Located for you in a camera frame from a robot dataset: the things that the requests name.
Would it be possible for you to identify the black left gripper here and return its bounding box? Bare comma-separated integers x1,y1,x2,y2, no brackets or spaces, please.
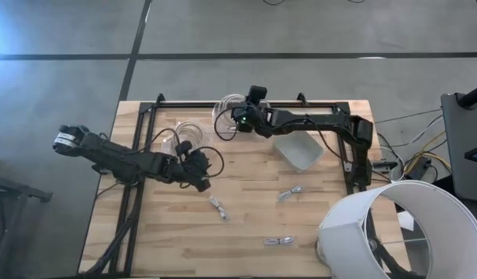
175,140,213,194

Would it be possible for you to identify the large clear plastic container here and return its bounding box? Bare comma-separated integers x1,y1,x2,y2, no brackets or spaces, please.
211,94,272,136

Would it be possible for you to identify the grey frosted plastic container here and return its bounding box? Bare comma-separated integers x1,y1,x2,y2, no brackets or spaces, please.
271,130,325,173

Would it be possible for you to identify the white drum lampshade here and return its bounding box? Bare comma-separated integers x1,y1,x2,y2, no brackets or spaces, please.
316,180,477,279

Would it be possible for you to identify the black power adapter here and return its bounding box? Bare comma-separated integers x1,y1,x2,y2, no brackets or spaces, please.
410,157,434,180

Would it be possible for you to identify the black floor stand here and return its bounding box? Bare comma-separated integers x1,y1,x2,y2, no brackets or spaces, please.
0,153,54,279

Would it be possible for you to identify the white paper sheet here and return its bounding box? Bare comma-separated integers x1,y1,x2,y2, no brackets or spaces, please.
396,211,417,232

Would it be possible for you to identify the grey cabinet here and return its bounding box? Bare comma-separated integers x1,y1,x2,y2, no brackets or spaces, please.
441,91,477,202

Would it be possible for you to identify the black pole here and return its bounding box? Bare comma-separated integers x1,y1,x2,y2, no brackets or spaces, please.
457,81,477,109

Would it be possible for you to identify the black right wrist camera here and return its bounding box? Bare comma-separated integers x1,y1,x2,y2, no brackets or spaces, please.
247,85,268,105

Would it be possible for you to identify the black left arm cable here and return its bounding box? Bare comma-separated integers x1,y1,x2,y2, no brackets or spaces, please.
135,127,226,191

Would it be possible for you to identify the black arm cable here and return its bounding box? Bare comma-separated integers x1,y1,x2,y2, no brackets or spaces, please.
135,127,226,191
213,106,240,142

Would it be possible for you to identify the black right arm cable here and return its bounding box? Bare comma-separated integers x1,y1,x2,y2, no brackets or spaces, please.
213,106,240,142

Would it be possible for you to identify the short grey bundled cable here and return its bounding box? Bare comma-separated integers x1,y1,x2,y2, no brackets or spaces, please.
277,184,305,202
207,196,230,222
263,236,296,247

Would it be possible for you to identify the black metal table frame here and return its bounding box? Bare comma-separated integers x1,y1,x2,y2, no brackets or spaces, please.
78,92,359,277

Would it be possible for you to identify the black cable bundle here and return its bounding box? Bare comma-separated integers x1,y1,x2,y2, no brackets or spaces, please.
85,185,140,276

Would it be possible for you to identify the grey floor cable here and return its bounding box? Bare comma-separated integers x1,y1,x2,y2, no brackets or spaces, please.
373,108,444,125

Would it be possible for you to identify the yellow floor cable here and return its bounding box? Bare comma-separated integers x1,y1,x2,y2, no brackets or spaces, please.
403,130,452,175

